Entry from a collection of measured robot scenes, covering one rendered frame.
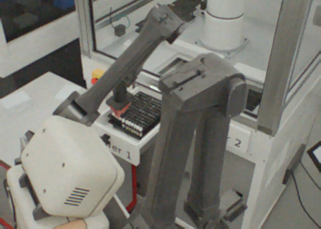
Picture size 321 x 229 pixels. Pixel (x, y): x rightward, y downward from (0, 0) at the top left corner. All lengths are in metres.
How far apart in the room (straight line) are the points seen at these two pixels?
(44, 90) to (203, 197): 1.43
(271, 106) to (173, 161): 0.86
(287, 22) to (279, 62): 0.15
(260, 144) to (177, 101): 1.04
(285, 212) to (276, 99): 1.23
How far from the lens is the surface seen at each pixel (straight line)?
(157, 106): 1.76
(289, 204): 2.66
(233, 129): 1.65
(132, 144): 1.54
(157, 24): 1.07
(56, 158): 0.89
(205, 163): 0.80
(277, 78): 1.46
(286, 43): 1.39
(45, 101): 2.08
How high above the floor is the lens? 1.98
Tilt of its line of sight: 38 degrees down
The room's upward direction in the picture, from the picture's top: 1 degrees clockwise
